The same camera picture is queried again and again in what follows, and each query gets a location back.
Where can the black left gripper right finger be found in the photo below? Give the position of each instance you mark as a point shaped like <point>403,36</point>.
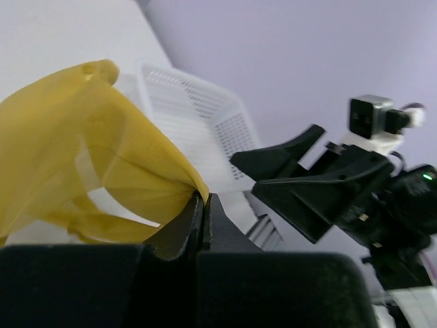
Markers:
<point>240,285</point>

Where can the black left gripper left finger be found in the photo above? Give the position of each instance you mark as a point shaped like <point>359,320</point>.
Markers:
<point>151,284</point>

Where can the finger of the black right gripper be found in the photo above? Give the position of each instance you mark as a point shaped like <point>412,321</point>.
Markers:
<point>280,160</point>
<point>314,203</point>

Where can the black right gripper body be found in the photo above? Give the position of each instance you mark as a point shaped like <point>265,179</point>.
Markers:
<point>396,222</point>

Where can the yellow bra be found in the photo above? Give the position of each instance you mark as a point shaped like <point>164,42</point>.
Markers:
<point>79,155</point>

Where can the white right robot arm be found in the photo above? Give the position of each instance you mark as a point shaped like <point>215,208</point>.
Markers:
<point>416,304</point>

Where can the white plastic basket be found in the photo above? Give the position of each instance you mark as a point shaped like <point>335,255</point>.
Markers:
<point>207,123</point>

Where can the aluminium table rail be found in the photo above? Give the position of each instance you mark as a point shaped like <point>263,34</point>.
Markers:
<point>263,233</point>

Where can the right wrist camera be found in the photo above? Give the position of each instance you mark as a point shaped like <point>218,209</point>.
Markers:
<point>372,116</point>

